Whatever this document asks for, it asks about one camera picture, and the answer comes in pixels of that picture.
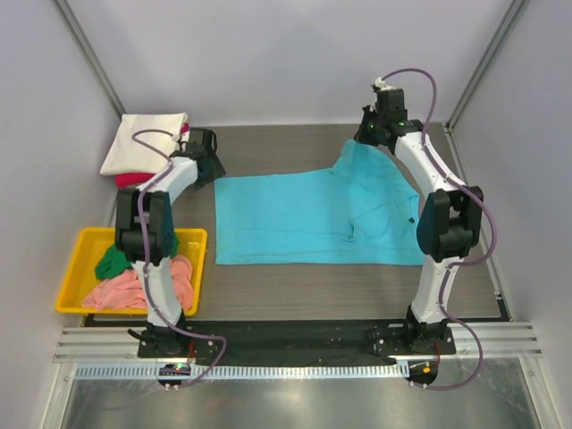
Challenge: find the cyan t shirt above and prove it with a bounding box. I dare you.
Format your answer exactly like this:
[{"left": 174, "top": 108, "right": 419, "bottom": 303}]
[{"left": 214, "top": 140, "right": 425, "bottom": 266}]

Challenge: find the yellow plastic tray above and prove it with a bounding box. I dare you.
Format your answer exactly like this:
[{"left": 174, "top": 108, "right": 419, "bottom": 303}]
[{"left": 55, "top": 227, "right": 207, "bottom": 316}]

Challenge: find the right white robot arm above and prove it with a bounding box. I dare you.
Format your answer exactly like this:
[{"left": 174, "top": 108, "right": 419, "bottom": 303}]
[{"left": 354, "top": 80, "right": 483, "bottom": 353}]

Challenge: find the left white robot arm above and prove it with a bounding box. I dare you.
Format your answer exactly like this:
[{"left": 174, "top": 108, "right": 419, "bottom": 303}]
[{"left": 115, "top": 128, "right": 226, "bottom": 358}]

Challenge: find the folded white t shirt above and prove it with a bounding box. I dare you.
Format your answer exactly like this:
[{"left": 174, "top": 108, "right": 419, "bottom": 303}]
[{"left": 99, "top": 113, "right": 188, "bottom": 176}]

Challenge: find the folded red t shirt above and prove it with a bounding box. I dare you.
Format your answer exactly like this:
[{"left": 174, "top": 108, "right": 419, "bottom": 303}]
[{"left": 114, "top": 122, "right": 190, "bottom": 189}]

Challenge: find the green t shirt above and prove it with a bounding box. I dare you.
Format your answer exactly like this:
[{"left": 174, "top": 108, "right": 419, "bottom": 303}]
[{"left": 93, "top": 231, "right": 181, "bottom": 280}]

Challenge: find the pink t shirt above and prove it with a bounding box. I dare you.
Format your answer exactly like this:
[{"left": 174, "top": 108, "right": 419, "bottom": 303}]
[{"left": 81, "top": 255, "right": 194, "bottom": 310}]

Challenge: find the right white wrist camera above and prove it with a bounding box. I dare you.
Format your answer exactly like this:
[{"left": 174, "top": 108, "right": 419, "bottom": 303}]
[{"left": 371, "top": 78, "right": 395, "bottom": 93}]

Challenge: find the right corner aluminium post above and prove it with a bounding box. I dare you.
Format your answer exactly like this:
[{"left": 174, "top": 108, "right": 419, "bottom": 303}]
[{"left": 445, "top": 0, "right": 530, "bottom": 134}]

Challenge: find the corner aluminium post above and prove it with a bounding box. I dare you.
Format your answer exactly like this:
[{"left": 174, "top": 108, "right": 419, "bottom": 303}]
[
  {"left": 52, "top": 0, "right": 126, "bottom": 117},
  {"left": 445, "top": 0, "right": 530, "bottom": 134}
]

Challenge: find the left corner aluminium post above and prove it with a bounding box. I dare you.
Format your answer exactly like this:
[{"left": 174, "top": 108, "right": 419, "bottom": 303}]
[{"left": 52, "top": 0, "right": 126, "bottom": 117}]

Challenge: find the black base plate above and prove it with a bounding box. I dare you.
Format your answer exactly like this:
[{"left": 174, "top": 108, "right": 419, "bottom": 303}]
[{"left": 128, "top": 319, "right": 456, "bottom": 367}]

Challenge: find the aluminium rail frame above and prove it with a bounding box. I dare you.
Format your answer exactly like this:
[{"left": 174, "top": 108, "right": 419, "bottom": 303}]
[{"left": 53, "top": 322, "right": 543, "bottom": 363}]

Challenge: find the slotted cable duct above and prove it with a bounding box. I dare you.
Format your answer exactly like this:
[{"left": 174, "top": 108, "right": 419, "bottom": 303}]
[{"left": 75, "top": 361, "right": 409, "bottom": 382}]

